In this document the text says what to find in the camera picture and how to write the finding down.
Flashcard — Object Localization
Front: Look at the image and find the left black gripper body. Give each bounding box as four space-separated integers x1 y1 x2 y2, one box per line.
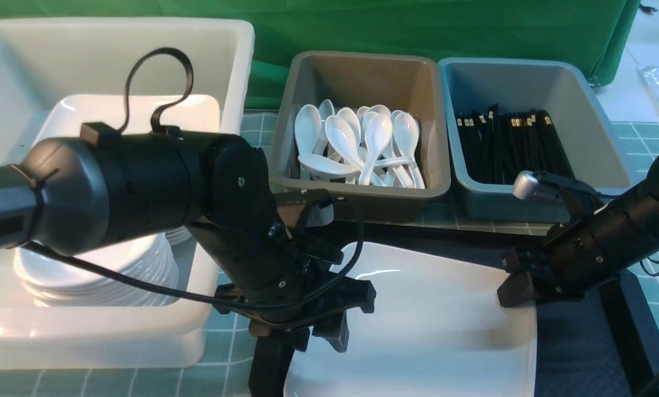
214 243 352 353

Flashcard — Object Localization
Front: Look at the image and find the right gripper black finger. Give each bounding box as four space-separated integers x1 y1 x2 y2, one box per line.
496 272 536 308

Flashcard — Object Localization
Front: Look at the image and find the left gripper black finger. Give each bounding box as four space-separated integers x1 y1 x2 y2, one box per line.
329 276 376 314

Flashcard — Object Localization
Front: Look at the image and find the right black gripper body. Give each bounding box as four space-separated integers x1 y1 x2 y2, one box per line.
503 232 611 303

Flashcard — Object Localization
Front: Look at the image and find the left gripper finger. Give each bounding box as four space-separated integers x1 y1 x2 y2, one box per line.
312 312 350 353

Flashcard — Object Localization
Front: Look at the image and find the large white square plate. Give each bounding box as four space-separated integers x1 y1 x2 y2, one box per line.
284 242 538 396

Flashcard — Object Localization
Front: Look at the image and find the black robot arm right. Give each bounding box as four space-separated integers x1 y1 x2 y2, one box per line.
496 155 659 308

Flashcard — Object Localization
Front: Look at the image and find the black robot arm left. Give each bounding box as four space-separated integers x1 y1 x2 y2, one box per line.
0 122 376 352

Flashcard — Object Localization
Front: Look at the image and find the black serving tray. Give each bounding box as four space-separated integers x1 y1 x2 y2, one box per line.
248 218 659 397

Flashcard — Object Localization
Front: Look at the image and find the green checkered tablecloth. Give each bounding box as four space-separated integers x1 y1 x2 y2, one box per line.
0 110 659 396

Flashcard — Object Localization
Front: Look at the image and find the stack of white plates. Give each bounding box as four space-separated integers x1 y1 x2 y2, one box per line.
32 94 222 246

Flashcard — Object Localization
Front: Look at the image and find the pile of black chopsticks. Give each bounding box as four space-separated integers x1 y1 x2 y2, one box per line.
455 104 574 184

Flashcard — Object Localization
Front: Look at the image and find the pile of white spoons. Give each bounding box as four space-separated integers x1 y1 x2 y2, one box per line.
285 99 427 189

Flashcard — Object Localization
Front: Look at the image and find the blue plastic chopstick bin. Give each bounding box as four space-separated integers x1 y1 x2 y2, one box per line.
438 58 640 224

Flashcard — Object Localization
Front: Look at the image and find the brown plastic spoon bin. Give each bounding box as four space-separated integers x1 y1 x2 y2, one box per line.
267 51 451 223

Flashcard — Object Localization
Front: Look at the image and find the stack of white bowls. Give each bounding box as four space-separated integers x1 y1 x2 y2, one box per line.
13 234 179 308

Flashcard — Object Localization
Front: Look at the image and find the green backdrop cloth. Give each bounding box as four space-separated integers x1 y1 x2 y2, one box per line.
0 1 639 109

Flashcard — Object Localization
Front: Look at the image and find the large white plastic bin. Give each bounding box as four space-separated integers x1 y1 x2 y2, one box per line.
0 18 255 370

